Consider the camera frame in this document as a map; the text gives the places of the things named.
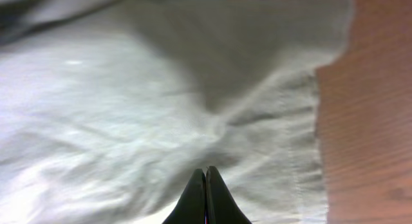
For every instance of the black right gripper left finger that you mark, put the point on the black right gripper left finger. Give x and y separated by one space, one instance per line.
190 208

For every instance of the khaki shorts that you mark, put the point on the khaki shorts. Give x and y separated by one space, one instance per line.
108 106

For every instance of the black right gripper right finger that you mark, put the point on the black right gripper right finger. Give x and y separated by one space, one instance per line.
221 207

